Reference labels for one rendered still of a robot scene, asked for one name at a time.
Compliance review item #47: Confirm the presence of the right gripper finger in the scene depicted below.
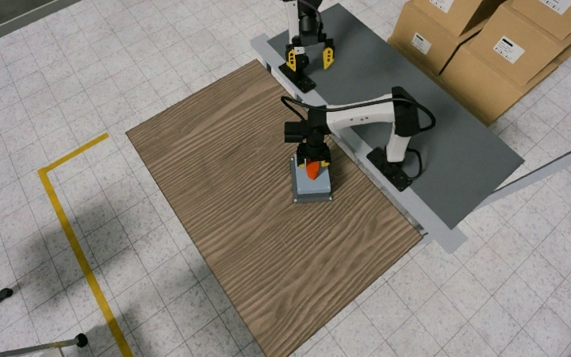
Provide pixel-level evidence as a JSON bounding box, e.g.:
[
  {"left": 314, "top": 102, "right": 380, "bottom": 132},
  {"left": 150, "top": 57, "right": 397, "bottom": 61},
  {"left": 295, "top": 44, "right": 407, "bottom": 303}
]
[
  {"left": 324, "top": 47, "right": 334, "bottom": 69},
  {"left": 286, "top": 49, "right": 296, "bottom": 71}
]

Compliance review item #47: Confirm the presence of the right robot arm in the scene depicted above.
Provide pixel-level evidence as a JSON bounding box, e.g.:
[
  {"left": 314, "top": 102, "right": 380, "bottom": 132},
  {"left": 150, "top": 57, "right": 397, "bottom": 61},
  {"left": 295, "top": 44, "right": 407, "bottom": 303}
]
[{"left": 278, "top": 0, "right": 324, "bottom": 94}]

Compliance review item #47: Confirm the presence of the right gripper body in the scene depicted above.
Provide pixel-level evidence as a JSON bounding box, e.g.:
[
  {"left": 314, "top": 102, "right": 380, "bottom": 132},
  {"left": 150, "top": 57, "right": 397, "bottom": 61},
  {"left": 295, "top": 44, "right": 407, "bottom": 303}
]
[{"left": 285, "top": 18, "right": 335, "bottom": 62}]

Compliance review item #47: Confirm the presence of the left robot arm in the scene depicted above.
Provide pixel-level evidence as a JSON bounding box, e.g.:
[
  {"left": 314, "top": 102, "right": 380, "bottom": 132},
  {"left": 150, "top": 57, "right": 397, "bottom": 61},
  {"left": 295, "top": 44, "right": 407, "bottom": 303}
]
[{"left": 284, "top": 86, "right": 421, "bottom": 192}]

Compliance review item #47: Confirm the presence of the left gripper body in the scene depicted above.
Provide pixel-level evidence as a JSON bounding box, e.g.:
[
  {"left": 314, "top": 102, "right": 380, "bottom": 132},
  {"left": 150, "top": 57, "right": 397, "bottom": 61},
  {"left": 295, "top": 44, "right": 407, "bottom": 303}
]
[{"left": 296, "top": 140, "right": 332, "bottom": 167}]

